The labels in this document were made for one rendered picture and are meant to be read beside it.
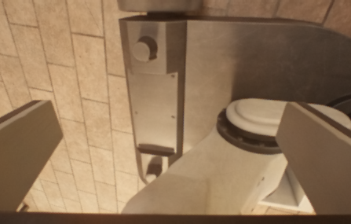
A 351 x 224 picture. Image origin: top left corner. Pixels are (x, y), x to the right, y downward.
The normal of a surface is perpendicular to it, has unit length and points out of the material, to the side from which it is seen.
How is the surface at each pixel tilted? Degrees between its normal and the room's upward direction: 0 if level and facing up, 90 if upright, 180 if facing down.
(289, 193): 90
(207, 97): 0
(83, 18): 0
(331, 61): 0
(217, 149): 90
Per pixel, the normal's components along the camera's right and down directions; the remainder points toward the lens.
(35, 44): -0.21, 0.49
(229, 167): 0.00, -0.86
